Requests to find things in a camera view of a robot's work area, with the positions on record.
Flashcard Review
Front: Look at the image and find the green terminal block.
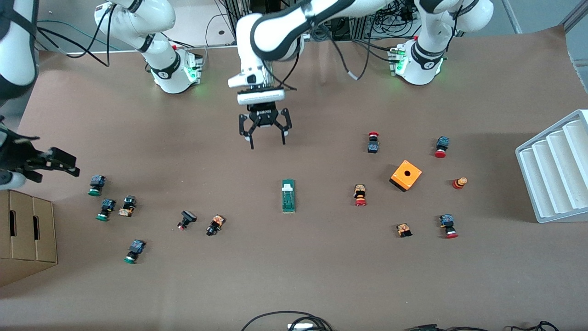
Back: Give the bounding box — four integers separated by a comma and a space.
281, 179, 297, 214

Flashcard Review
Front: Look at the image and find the green mushroom push button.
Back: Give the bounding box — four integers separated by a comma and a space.
88, 174, 107, 197
123, 239, 147, 265
96, 198, 117, 222

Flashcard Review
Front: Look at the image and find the brown cardboard box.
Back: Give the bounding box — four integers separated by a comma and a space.
0, 185, 58, 288

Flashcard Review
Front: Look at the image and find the aluminium equipment rack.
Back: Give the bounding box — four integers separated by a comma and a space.
220, 0, 373, 44

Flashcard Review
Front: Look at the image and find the brown paper table cover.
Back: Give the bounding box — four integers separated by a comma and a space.
0, 25, 588, 331

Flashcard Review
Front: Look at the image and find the white ridged tray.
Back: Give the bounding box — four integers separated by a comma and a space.
515, 109, 588, 224

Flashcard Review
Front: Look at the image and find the black selector switch orange block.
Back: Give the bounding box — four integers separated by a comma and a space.
206, 214, 226, 237
118, 195, 137, 217

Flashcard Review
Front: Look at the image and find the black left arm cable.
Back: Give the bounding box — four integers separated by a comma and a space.
276, 11, 377, 91

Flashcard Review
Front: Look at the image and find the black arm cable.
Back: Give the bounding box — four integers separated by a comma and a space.
36, 2, 115, 68
276, 11, 377, 91

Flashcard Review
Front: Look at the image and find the black flat head switch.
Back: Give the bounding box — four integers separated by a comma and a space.
177, 210, 198, 231

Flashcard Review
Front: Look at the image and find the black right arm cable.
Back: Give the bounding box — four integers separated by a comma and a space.
36, 2, 115, 68

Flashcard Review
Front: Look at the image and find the orange button enclosure box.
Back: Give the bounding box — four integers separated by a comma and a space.
389, 160, 423, 193

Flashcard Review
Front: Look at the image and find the black cable loop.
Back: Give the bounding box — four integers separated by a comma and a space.
241, 311, 334, 331

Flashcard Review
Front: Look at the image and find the black cable with connector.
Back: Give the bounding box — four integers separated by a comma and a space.
407, 324, 490, 331

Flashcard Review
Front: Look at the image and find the aluminium frame post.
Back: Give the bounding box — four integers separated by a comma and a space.
501, 0, 523, 34
560, 0, 588, 34

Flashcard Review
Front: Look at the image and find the thin black cable tangle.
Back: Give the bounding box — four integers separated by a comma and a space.
509, 321, 560, 331

